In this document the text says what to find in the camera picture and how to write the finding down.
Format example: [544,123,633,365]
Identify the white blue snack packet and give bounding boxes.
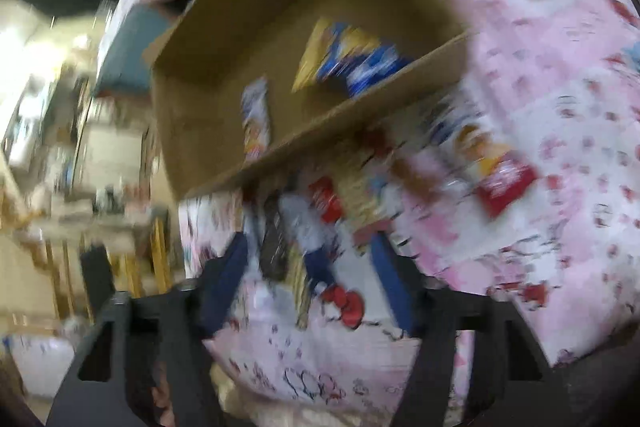
[280,194,341,293]

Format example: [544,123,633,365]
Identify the teal mattress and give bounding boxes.
[95,4,176,98]

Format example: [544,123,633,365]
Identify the white orange snack packet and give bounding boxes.
[440,107,506,178]

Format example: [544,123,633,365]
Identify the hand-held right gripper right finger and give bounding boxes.
[370,232,576,427]

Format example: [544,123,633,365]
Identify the white plastic bag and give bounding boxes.
[0,332,76,400]

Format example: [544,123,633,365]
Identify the small white red snack packet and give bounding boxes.
[240,77,273,165]

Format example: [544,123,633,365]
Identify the yellow wooden chair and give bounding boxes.
[45,217,173,313]

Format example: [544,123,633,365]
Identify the yellow blue snack packet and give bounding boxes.
[291,17,416,100]

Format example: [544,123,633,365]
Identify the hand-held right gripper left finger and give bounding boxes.
[45,232,251,427]

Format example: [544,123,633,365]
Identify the dark brown snack packet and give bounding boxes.
[257,197,291,280]

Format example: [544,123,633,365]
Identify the pink printed blanket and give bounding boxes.
[177,0,640,427]

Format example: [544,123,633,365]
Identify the brown cardboard box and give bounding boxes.
[142,0,473,202]

